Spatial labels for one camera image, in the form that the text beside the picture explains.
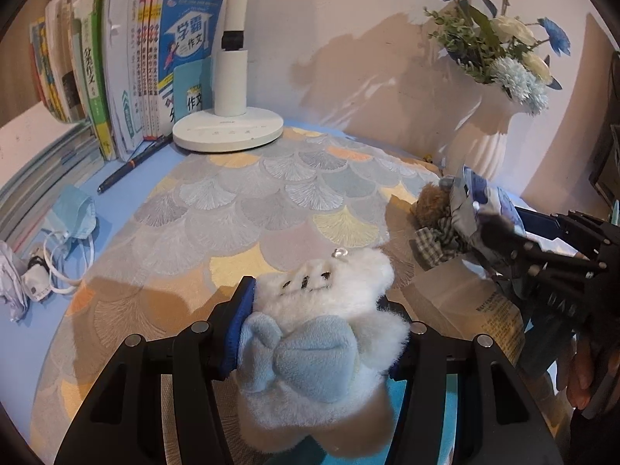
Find person's right hand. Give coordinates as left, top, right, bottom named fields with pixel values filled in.
left=564, top=334, right=620, bottom=410

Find fan pattern table mat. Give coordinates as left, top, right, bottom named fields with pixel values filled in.
left=29, top=126, right=558, bottom=465

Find white ribbed vase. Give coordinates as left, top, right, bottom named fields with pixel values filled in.
left=453, top=92, right=514, bottom=180

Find printed paper sheet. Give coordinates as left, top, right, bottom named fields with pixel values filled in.
left=402, top=262, right=526, bottom=364

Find stack of flat books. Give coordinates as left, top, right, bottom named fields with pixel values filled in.
left=0, top=102, right=105, bottom=253

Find white plush bear blue bow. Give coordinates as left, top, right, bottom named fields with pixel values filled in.
left=235, top=247, right=412, bottom=458

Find blue white artificial flowers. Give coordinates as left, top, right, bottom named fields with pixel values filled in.
left=421, top=0, right=572, bottom=117

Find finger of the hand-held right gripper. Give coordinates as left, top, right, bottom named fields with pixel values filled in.
left=516, top=206, right=612, bottom=255
left=479, top=213, right=599, bottom=296

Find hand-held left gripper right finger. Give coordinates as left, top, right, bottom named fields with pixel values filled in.
left=377, top=300, right=565, bottom=465

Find white desk lamp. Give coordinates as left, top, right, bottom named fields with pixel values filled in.
left=172, top=0, right=284, bottom=152

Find blue face mask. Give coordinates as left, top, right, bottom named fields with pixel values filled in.
left=43, top=184, right=98, bottom=296

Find blue tissue pack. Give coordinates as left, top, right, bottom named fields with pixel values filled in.
left=448, top=165, right=529, bottom=253

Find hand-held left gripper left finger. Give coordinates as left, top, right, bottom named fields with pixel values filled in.
left=53, top=275, right=257, bottom=465

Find brown teddy bear plaid bow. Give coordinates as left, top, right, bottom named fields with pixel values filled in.
left=411, top=181, right=461, bottom=272

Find black pen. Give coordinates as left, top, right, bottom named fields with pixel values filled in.
left=97, top=134, right=174, bottom=195

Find row of standing books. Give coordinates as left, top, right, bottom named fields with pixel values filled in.
left=29, top=0, right=224, bottom=162

